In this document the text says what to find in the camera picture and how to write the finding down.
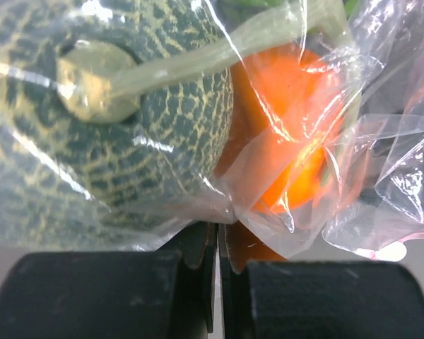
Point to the netted green fake melon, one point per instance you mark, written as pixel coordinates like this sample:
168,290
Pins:
112,121

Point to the orange fake fruit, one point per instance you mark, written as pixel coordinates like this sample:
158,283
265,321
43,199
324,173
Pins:
286,107

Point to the clear zip top bag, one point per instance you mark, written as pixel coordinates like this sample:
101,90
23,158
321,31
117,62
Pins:
274,27

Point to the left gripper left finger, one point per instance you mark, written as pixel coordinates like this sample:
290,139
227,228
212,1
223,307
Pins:
166,293

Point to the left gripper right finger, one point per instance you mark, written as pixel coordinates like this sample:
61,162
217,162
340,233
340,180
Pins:
267,296

